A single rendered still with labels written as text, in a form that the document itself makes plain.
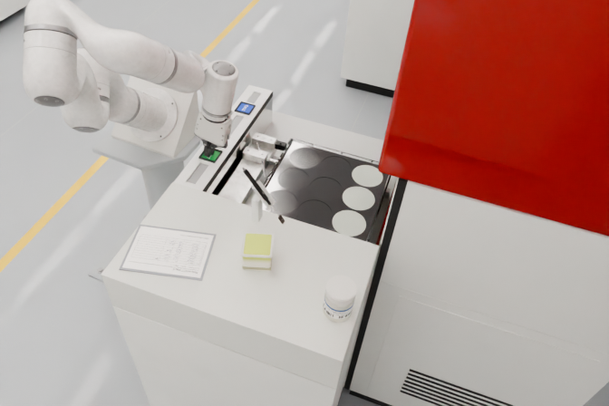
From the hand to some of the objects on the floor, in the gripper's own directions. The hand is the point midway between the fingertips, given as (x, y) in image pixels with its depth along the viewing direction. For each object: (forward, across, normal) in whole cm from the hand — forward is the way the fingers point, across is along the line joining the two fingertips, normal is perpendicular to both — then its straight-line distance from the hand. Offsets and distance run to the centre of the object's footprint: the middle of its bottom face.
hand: (209, 149), depth 159 cm
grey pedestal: (+105, -19, +16) cm, 108 cm away
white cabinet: (+91, +46, -2) cm, 102 cm away
